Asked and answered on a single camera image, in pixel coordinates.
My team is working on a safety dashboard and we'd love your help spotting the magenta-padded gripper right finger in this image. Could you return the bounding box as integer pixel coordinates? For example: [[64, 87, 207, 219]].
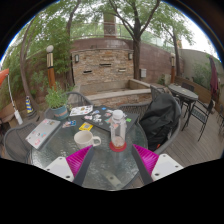
[[130, 143, 184, 186]]

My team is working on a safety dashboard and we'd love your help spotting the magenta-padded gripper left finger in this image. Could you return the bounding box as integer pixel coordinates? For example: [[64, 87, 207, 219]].
[[44, 144, 96, 187]]

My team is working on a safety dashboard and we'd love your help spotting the clear bottle with white cap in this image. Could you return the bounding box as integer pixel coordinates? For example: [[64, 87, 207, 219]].
[[110, 109, 128, 150]]

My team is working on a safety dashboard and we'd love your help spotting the cream ceramic mug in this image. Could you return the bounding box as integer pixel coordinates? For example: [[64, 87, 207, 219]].
[[73, 129, 102, 150]]

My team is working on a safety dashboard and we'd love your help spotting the silver laptop with stickers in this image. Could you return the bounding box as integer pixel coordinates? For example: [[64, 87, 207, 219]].
[[25, 118, 62, 150]]

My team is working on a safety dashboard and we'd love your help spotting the small colourful sticker card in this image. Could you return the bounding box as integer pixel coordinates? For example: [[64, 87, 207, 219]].
[[61, 119, 77, 129]]

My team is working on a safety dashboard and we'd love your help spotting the black jacket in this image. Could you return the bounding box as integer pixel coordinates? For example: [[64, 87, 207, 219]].
[[138, 92, 182, 152]]

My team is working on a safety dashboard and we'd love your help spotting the yellow card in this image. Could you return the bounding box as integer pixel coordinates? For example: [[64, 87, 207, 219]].
[[78, 121, 94, 132]]

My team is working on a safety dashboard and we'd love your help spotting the flat round red coaster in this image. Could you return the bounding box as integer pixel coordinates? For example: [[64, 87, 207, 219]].
[[109, 140, 128, 153]]

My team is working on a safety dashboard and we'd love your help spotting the white sticker sheet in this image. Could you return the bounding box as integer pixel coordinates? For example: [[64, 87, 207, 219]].
[[69, 104, 94, 117]]

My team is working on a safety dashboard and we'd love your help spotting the black metal patio chair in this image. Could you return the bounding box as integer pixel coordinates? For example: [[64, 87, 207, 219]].
[[186, 98, 216, 142]]

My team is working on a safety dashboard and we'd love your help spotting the black laptop with stickers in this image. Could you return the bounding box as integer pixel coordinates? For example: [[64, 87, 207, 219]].
[[81, 105, 140, 133]]

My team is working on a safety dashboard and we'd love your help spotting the green plant in teal pot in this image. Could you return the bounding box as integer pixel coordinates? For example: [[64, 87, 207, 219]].
[[44, 84, 70, 121]]

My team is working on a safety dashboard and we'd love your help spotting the round dark patio table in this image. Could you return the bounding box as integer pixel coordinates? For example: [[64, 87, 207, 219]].
[[167, 83, 199, 113]]

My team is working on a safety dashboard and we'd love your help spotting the closed dark red umbrella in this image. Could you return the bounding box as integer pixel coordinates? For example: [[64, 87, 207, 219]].
[[208, 55, 220, 101]]

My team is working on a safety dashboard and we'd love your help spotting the orange patio umbrella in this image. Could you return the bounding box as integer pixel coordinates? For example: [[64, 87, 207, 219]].
[[0, 68, 24, 126]]

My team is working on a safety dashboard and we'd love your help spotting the wooden lamp post, globe light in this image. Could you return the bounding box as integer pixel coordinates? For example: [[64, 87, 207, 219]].
[[170, 53, 177, 84], [45, 44, 58, 92]]

